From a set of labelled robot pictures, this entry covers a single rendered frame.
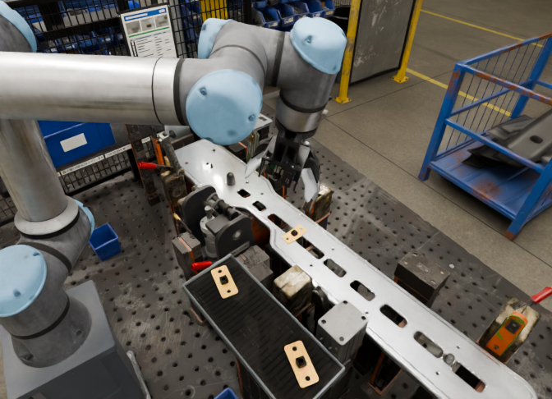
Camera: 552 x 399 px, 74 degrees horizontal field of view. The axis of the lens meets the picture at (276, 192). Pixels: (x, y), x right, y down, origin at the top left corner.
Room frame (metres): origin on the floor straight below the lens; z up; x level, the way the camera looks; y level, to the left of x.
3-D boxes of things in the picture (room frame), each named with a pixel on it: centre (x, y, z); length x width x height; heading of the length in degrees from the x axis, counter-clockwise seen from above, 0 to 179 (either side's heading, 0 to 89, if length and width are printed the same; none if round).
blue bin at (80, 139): (1.22, 0.82, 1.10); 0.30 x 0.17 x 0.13; 134
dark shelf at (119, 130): (1.33, 0.69, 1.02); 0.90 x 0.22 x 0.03; 131
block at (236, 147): (1.31, 0.16, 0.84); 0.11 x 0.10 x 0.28; 131
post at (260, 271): (0.57, 0.04, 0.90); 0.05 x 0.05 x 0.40; 41
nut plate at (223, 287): (0.50, 0.12, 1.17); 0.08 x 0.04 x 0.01; 26
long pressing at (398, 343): (0.78, -0.08, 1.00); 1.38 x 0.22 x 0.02; 41
